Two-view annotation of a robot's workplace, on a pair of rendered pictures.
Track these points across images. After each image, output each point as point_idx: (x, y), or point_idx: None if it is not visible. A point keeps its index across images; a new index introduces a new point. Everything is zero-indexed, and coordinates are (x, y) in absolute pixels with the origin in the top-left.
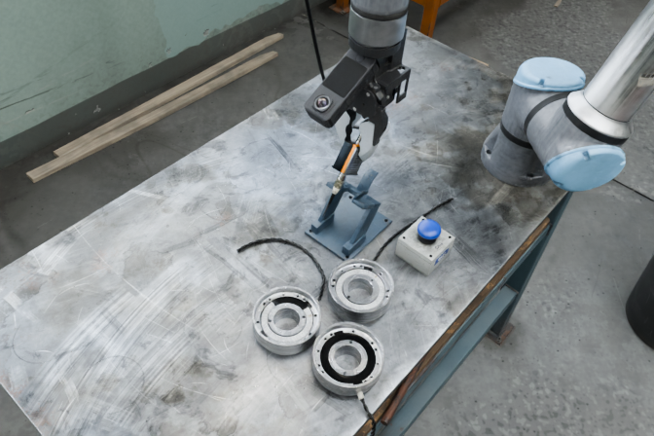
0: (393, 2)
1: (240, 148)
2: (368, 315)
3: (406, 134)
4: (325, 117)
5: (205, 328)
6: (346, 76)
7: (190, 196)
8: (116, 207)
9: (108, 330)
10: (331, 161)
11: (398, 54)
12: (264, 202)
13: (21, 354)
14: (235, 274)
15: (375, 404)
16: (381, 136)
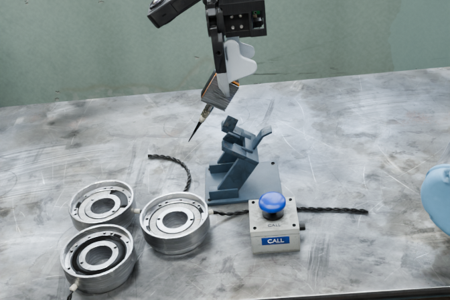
0: None
1: (242, 98)
2: (151, 239)
3: (397, 143)
4: (148, 13)
5: (69, 187)
6: None
7: (170, 112)
8: (124, 100)
9: (29, 158)
10: (297, 133)
11: None
12: (207, 137)
13: None
14: (127, 169)
15: None
16: (219, 62)
